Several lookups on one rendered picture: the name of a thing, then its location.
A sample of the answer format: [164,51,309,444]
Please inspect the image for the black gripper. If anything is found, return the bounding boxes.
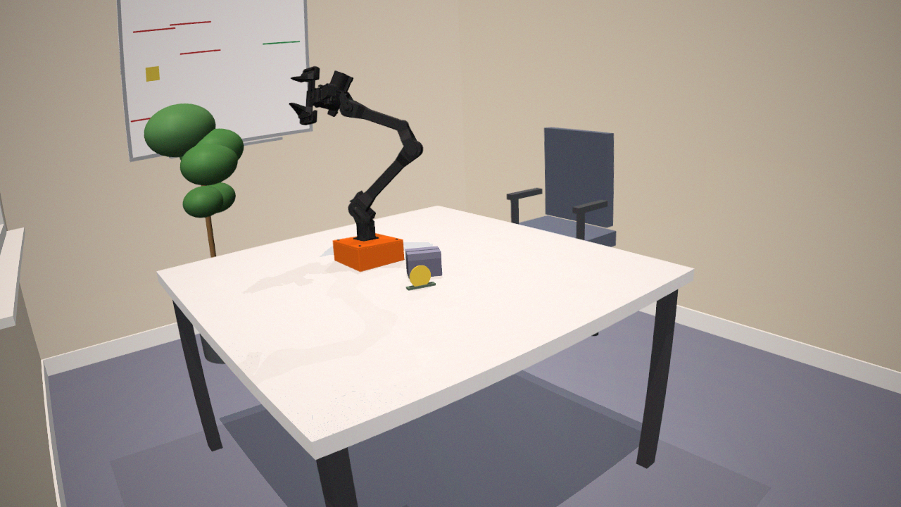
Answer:
[289,66,327,125]

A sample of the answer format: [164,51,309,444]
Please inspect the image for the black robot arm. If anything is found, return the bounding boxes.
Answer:
[318,70,424,241]

